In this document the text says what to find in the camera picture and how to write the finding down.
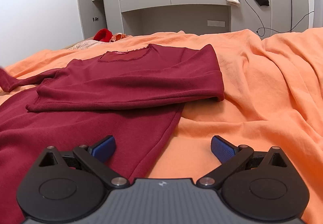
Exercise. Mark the white wall socket plate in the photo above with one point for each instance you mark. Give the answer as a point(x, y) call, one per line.
point(215, 23)

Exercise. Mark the dark red knit sweater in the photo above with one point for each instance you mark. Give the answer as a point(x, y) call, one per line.
point(136, 96)

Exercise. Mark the pink floral pillow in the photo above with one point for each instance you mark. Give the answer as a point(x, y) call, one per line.
point(82, 44)

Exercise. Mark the small orange cloth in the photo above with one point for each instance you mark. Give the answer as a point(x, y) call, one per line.
point(117, 37)

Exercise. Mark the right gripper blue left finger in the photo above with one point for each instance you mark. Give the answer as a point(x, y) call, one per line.
point(93, 158)

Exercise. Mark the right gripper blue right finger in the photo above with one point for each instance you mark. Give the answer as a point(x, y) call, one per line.
point(233, 159)

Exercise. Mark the red plush item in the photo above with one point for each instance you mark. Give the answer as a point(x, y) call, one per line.
point(103, 35)

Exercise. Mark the orange bed blanket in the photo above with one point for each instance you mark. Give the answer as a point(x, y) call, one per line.
point(272, 96)

